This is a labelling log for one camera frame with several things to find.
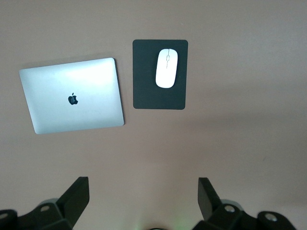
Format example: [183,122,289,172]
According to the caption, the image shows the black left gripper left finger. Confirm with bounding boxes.
[0,176,90,230]

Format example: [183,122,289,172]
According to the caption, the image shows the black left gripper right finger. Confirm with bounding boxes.
[191,177,296,230]

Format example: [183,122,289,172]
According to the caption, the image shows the white computer mouse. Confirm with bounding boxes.
[155,48,178,89]

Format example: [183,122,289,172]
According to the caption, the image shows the black mouse pad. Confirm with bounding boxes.
[132,39,189,110]

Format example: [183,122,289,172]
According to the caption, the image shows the silver laptop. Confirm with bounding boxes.
[19,57,125,135]

